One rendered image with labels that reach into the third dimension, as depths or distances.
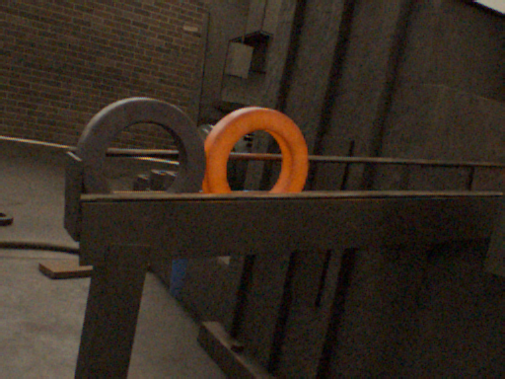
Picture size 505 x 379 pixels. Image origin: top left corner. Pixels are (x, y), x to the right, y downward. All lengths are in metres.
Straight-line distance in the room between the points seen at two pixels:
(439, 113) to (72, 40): 6.03
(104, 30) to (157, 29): 0.66
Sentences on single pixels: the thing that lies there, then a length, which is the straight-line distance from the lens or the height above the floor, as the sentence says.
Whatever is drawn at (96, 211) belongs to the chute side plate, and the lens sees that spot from 0.75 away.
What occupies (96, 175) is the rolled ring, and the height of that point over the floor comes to 0.62.
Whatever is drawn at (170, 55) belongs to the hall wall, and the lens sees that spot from 7.29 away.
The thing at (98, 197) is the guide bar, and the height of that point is 0.59.
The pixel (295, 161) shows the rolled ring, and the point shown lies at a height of 0.68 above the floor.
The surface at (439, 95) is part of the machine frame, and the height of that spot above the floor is 0.85.
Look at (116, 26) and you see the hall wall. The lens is 7.09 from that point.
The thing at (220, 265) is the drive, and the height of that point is 0.23.
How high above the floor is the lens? 0.72
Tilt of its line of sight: 7 degrees down
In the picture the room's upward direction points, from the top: 11 degrees clockwise
